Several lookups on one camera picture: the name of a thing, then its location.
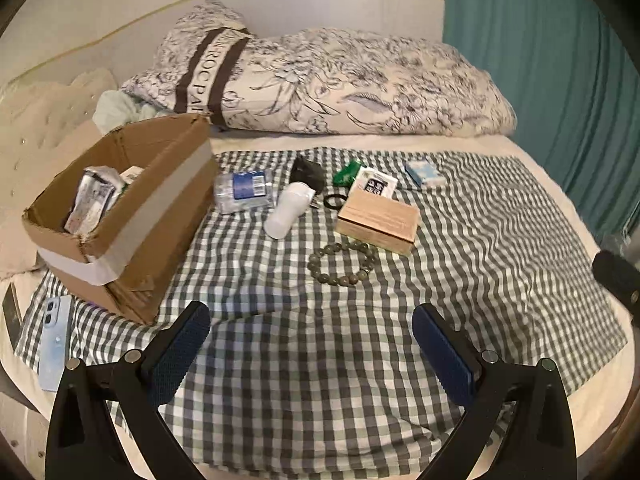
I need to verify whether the tan cardboard box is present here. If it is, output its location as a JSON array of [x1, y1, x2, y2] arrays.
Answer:
[[334, 189, 422, 257]]

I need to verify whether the green plastic packet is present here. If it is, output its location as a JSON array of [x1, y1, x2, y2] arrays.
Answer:
[[333, 161, 364, 187]]

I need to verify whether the brown cardboard box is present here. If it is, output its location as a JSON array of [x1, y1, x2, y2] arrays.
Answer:
[[21, 113, 219, 326]]

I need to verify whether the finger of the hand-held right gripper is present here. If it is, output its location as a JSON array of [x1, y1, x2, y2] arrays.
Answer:
[[591, 249, 640, 322]]

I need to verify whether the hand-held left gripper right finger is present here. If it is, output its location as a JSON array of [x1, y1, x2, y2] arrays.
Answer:
[[411, 303, 597, 480]]

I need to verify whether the silver foil packet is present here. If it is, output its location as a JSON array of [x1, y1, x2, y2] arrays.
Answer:
[[64, 166, 127, 234]]

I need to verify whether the light blue smartphone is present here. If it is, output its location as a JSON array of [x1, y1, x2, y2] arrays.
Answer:
[[37, 295, 77, 392]]

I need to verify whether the black flat box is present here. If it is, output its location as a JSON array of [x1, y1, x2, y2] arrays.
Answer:
[[2, 284, 24, 339]]

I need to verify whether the floral printed duvet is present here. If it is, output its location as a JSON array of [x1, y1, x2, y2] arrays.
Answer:
[[120, 1, 517, 139]]

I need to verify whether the white plastic bottle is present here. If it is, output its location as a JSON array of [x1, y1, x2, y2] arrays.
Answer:
[[264, 181, 317, 239]]

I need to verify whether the teal curtain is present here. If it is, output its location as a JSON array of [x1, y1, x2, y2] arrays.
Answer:
[[442, 0, 640, 241]]

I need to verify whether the green bead bracelet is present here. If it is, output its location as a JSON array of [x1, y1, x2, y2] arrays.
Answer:
[[307, 240, 380, 288]]

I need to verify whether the mint green towel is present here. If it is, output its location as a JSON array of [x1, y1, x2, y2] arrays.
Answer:
[[93, 90, 168, 134]]

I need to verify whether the black pouch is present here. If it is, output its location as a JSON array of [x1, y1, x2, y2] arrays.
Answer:
[[289, 155, 327, 192]]

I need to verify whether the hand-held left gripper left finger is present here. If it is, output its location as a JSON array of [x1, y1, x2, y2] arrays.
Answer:
[[45, 301, 212, 480]]

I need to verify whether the beige pillow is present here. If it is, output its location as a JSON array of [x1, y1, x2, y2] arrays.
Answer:
[[0, 120, 108, 281]]

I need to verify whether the white sachet with black print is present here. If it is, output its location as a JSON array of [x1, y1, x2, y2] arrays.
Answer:
[[349, 165, 400, 199]]

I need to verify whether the small blue box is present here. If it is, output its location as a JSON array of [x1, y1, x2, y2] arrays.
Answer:
[[403, 160, 444, 190]]

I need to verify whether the crushed clear water bottle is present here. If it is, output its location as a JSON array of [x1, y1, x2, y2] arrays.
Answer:
[[214, 168, 277, 214]]

